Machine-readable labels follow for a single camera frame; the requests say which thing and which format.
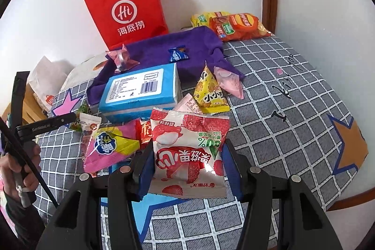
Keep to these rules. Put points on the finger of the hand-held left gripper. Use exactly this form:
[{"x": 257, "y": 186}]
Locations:
[{"x": 49, "y": 123}]

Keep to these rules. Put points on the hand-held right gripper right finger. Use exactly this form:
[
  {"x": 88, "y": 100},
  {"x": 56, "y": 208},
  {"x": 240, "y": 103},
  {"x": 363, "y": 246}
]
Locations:
[{"x": 231, "y": 168}]

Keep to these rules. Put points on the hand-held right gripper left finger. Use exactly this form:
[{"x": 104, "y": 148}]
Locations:
[{"x": 145, "y": 179}]

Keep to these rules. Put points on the green snack packet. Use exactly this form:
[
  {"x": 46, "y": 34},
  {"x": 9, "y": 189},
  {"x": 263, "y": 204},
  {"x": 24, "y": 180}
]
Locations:
[{"x": 77, "y": 116}]

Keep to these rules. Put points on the small white colourful snack packet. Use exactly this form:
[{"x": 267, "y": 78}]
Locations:
[{"x": 90, "y": 128}]

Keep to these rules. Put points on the white red lychee snack packet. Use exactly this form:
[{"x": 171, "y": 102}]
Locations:
[{"x": 187, "y": 156}]

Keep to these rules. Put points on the pink yellow snack packet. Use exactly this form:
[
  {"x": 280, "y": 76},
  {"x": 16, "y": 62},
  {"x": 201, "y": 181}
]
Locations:
[{"x": 108, "y": 147}]

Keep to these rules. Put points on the pale pink printed packet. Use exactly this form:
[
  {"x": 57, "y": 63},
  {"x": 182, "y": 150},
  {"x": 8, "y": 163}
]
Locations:
[{"x": 187, "y": 103}]

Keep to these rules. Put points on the pink packet with white circle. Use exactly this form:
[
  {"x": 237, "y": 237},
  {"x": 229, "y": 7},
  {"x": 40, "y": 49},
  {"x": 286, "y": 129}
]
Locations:
[{"x": 228, "y": 80}]

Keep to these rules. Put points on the purple towel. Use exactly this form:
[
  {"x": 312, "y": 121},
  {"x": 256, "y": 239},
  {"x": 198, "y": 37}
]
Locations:
[{"x": 193, "y": 45}]

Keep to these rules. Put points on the person's left forearm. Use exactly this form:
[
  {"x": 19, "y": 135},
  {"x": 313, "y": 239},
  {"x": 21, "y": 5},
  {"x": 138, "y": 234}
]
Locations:
[{"x": 20, "y": 223}]

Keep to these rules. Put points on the person's left hand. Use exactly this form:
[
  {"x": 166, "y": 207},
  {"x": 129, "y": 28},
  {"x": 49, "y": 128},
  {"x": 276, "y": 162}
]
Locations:
[{"x": 8, "y": 171}]

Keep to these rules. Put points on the wooden nightstand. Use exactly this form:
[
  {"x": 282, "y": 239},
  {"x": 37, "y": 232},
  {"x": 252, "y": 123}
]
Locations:
[{"x": 27, "y": 113}]

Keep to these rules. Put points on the white paper bag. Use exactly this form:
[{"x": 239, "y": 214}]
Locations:
[{"x": 47, "y": 80}]

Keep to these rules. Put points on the small red packet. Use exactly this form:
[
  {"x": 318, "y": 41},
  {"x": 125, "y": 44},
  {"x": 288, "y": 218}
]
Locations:
[{"x": 144, "y": 132}]

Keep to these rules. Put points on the grey checked star bedsheet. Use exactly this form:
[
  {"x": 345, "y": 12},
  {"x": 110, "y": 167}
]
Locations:
[{"x": 278, "y": 135}]

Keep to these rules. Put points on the yellow triangular snack packet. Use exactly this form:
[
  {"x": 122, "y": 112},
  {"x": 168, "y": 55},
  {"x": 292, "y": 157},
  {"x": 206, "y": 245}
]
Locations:
[{"x": 209, "y": 91}]

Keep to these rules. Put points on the blue tissue pack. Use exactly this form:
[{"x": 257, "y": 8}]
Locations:
[{"x": 137, "y": 91}]

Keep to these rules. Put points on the pink twisted candy wrapper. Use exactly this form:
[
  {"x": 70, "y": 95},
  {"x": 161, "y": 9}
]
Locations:
[{"x": 121, "y": 58}]

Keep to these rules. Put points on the small blue cookie packet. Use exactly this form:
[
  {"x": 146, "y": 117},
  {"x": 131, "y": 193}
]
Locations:
[{"x": 176, "y": 54}]

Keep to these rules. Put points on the red paper bag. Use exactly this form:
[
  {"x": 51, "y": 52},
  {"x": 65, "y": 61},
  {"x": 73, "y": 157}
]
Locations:
[{"x": 129, "y": 12}]

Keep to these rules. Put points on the orange chip bag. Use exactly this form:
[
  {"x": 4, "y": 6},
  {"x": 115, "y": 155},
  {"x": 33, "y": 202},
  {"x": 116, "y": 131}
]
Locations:
[{"x": 240, "y": 27}]

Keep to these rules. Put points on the yellow chip bag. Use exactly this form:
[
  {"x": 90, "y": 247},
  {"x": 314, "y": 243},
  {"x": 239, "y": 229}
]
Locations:
[{"x": 203, "y": 18}]

